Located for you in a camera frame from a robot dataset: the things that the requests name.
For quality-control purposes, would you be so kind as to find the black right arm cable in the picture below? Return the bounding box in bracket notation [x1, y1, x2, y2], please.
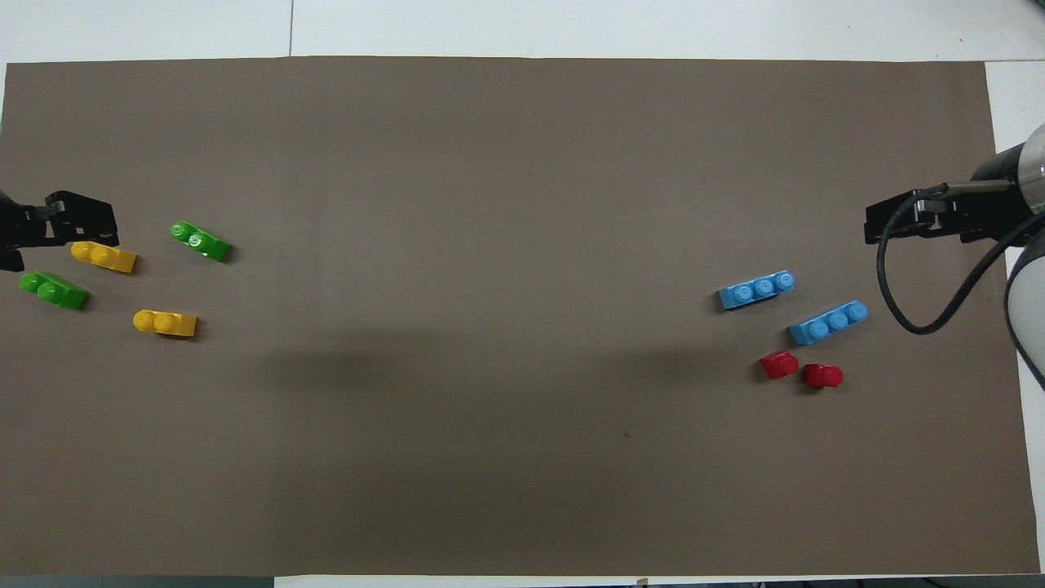
[876, 183, 1045, 336]

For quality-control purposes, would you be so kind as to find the yellow two-stud toy block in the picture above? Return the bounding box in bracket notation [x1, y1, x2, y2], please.
[132, 309, 198, 339]
[70, 240, 138, 274]

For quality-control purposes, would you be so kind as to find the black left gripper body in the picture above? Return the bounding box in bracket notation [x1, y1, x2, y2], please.
[0, 190, 50, 274]

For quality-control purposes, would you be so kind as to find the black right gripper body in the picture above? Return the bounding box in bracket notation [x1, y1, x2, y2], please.
[930, 179, 1029, 244]

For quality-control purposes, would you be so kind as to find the blue three-stud toy block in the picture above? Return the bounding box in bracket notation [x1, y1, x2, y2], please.
[718, 269, 797, 311]
[787, 300, 869, 346]

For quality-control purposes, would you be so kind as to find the brown table mat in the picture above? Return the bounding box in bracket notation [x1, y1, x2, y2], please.
[0, 56, 1042, 577]

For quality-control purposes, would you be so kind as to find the green two-stud toy block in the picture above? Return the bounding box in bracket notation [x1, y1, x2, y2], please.
[19, 271, 90, 311]
[170, 220, 233, 263]

